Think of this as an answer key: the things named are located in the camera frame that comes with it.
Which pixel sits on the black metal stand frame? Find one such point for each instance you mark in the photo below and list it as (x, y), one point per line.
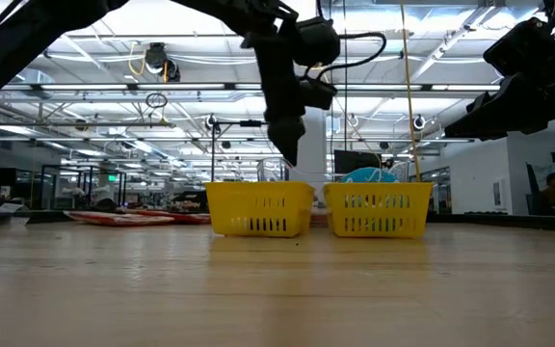
(213, 159)

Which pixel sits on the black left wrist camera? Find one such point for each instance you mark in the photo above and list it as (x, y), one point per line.
(318, 94)

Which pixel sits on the black monitor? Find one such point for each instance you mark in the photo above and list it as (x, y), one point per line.
(354, 161)

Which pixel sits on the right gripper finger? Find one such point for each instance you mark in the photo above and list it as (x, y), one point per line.
(499, 101)
(489, 129)

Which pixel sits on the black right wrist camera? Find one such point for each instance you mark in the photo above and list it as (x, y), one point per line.
(516, 45)

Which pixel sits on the blue frosted donut toy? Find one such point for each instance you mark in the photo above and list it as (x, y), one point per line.
(369, 176)

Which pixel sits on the yellow slotted plastic basket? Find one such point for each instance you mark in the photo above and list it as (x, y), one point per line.
(229, 207)
(378, 189)

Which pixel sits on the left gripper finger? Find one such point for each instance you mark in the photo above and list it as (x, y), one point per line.
(292, 154)
(286, 130)

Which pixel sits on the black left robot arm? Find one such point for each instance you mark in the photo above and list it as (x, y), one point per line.
(17, 38)

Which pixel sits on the white building pillar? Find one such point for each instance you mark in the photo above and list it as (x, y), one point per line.
(317, 154)

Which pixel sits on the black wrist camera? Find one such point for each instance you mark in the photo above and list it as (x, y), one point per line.
(318, 94)
(516, 45)

